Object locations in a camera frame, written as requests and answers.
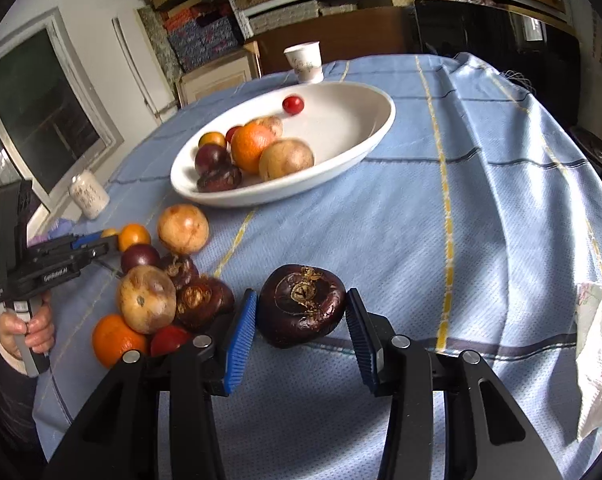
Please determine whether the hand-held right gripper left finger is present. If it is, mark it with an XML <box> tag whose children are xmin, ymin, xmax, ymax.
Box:
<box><xmin>44</xmin><ymin>288</ymin><xmax>258</xmax><ymax>480</ymax></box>

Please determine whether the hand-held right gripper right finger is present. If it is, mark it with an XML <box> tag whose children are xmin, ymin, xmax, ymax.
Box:
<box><xmin>345</xmin><ymin>288</ymin><xmax>564</xmax><ymax>480</ymax></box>

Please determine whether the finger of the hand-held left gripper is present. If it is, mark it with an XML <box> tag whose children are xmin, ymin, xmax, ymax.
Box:
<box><xmin>80</xmin><ymin>236</ymin><xmax>120</xmax><ymax>267</ymax></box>
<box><xmin>71</xmin><ymin>231</ymin><xmax>107</xmax><ymax>252</ymax></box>

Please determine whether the dark purple plum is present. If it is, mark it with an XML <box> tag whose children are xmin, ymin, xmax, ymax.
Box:
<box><xmin>120</xmin><ymin>243</ymin><xmax>161</xmax><ymax>275</ymax></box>
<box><xmin>194</xmin><ymin>143</ymin><xmax>233</xmax><ymax>176</ymax></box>

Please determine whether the dark wrinkled fruit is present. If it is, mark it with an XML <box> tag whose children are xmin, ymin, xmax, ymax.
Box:
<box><xmin>175</xmin><ymin>276</ymin><xmax>236</xmax><ymax>332</ymax></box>
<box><xmin>257</xmin><ymin>264</ymin><xmax>347</xmax><ymax>350</ymax></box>
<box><xmin>158</xmin><ymin>254</ymin><xmax>200</xmax><ymax>291</ymax></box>
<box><xmin>196</xmin><ymin>164</ymin><xmax>243</xmax><ymax>193</ymax></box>

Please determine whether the tan round fruit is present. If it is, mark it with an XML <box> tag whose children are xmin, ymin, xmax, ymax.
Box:
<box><xmin>248</xmin><ymin>115</ymin><xmax>284</xmax><ymax>138</ymax></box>
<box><xmin>118</xmin><ymin>265</ymin><xmax>178</xmax><ymax>335</ymax></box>
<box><xmin>157</xmin><ymin>203</ymin><xmax>210</xmax><ymax>256</ymax></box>
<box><xmin>258</xmin><ymin>138</ymin><xmax>315</xmax><ymax>181</ymax></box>

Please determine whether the large orange mandarin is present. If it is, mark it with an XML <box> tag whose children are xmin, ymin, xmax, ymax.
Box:
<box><xmin>230</xmin><ymin>124</ymin><xmax>277</xmax><ymax>176</ymax></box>

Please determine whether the white oval plate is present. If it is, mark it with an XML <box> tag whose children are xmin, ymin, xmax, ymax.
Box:
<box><xmin>170</xmin><ymin>81</ymin><xmax>397</xmax><ymax>209</ymax></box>

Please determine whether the person's left forearm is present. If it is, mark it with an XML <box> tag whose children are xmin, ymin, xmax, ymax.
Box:
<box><xmin>0</xmin><ymin>335</ymin><xmax>44</xmax><ymax>466</ymax></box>

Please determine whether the person's left hand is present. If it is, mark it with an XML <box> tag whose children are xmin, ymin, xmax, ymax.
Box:
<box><xmin>0</xmin><ymin>297</ymin><xmax>56</xmax><ymax>356</ymax></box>

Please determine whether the purple cloth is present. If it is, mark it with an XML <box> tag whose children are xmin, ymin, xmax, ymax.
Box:
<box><xmin>31</xmin><ymin>220</ymin><xmax>77</xmax><ymax>247</ymax></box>

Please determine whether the white drink can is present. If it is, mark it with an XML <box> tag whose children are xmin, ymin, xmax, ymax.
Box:
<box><xmin>68</xmin><ymin>170</ymin><xmax>111</xmax><ymax>220</ymax></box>

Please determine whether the blue checked tablecloth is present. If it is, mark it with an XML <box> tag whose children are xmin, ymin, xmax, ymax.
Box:
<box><xmin>31</xmin><ymin>52</ymin><xmax>602</xmax><ymax>480</ymax></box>

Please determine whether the white framed window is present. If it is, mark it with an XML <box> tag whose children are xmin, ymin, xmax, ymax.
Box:
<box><xmin>0</xmin><ymin>7</ymin><xmax>124</xmax><ymax>211</ymax></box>

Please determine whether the white narrow strip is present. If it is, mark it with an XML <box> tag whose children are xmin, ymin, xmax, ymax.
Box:
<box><xmin>112</xmin><ymin>15</ymin><xmax>163</xmax><ymax>123</ymax></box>

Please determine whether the cardboard framed board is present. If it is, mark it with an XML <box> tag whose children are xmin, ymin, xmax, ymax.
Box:
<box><xmin>175</xmin><ymin>42</ymin><xmax>262</xmax><ymax>108</ymax></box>

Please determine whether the grey patterned board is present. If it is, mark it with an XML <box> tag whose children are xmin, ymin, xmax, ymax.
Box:
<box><xmin>137</xmin><ymin>6</ymin><xmax>182</xmax><ymax>96</ymax></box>

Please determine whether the crumpled white tissue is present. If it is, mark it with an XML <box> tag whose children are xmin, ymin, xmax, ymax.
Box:
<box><xmin>575</xmin><ymin>282</ymin><xmax>602</xmax><ymax>442</ymax></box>

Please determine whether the white paper cup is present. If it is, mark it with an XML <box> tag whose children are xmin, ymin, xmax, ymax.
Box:
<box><xmin>283</xmin><ymin>41</ymin><xmax>324</xmax><ymax>84</ymax></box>

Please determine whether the black round stool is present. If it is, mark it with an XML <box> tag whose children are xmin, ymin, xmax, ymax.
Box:
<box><xmin>568</xmin><ymin>126</ymin><xmax>602</xmax><ymax>181</ymax></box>

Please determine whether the brown wooden cabinet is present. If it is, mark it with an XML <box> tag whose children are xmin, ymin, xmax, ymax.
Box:
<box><xmin>253</xmin><ymin>7</ymin><xmax>422</xmax><ymax>76</ymax></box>

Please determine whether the black glossy panel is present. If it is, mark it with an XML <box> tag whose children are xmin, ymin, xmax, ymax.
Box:
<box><xmin>413</xmin><ymin>0</ymin><xmax>582</xmax><ymax>126</ymax></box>

